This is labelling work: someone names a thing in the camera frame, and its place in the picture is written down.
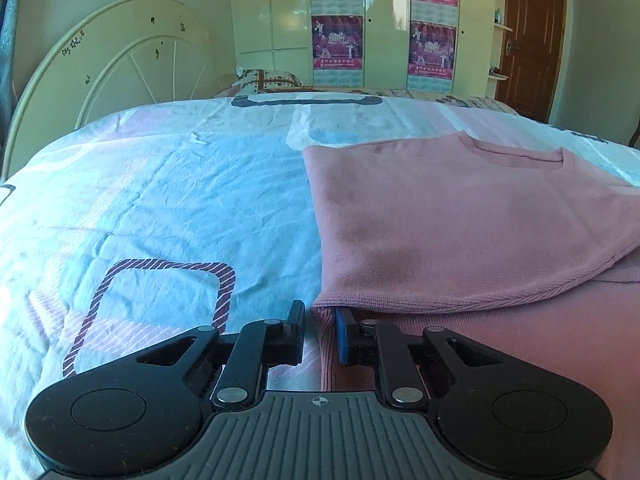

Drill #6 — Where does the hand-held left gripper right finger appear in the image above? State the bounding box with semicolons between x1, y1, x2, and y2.
335;307;502;407

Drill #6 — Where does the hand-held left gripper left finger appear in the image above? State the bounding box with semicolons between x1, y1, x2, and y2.
136;300;307;411

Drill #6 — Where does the pink knit sweater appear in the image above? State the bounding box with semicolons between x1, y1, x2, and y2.
302;131;640;480

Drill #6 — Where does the blue and pink printed bedsheet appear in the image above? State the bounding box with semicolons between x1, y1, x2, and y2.
0;92;640;480

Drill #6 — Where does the patterned quilt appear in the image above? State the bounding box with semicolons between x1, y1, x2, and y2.
214;85;522;115

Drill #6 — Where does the patterned pillow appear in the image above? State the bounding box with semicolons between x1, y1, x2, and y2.
234;66;315;94

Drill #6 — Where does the cream wardrobe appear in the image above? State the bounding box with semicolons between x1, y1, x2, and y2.
228;0;502;97

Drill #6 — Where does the cream round headboard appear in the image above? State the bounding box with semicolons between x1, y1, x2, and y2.
2;0;238;181

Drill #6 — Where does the cream corner shelf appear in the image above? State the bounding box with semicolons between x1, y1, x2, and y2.
492;0;516;82

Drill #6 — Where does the brown wooden door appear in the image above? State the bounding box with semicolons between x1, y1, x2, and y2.
494;0;569;122

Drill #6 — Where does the grey curtain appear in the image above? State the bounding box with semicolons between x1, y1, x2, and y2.
0;0;27;181

